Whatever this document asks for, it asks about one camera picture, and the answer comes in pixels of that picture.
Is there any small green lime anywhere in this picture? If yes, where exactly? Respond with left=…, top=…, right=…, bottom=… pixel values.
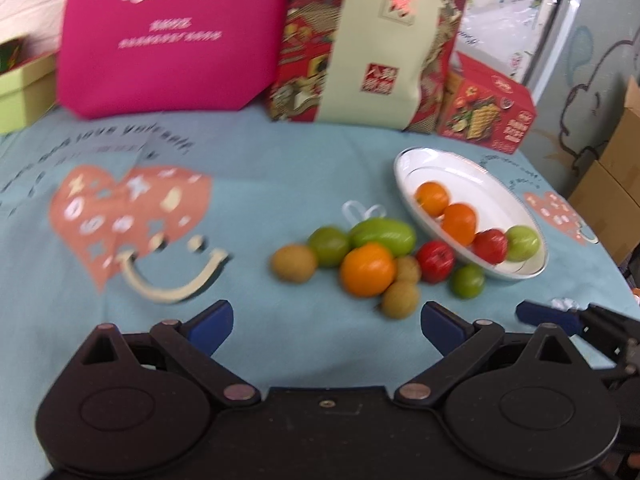
left=449, top=264, right=485, bottom=299

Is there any red apple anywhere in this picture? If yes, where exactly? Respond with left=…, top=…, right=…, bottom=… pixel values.
left=416, top=240, right=456, bottom=284
left=472, top=229, right=508, bottom=266

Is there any brown kiwi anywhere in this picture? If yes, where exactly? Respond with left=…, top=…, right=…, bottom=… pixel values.
left=395, top=255, right=422, bottom=284
left=380, top=281, right=420, bottom=320
left=270, top=244, right=318, bottom=284

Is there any large orange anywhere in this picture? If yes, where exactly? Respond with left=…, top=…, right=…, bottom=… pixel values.
left=338, top=243, right=397, bottom=298

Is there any brown kiwi front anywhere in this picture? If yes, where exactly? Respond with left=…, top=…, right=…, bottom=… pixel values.
left=380, top=281, right=420, bottom=320

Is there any green apple in plate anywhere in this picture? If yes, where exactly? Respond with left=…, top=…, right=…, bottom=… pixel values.
left=506, top=226, right=540, bottom=262

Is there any red apple in plate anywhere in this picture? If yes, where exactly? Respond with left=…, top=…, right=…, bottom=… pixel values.
left=472, top=229, right=508, bottom=266

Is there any green mango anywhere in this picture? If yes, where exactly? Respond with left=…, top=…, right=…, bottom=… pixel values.
left=348, top=218, right=416, bottom=258

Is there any white oval plate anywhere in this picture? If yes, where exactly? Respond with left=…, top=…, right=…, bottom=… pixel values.
left=394, top=148, right=549, bottom=281

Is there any small orange upper plate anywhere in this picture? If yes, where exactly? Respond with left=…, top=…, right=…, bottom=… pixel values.
left=413, top=181, right=450, bottom=218

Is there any round green fruit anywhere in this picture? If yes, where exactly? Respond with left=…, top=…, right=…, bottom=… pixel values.
left=307, top=226, right=350, bottom=268

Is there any red cracker box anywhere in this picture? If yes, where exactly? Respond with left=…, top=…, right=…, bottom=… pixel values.
left=437, top=53, right=537, bottom=155

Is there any green gift box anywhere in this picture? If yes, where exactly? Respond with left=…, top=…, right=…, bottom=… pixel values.
left=0, top=36, right=56, bottom=136

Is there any magenta fabric bag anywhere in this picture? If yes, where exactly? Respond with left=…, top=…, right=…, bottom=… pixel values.
left=56, top=0, right=288, bottom=118

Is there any red patterned gift bag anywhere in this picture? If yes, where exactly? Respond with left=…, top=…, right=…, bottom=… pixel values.
left=268, top=0, right=466, bottom=133

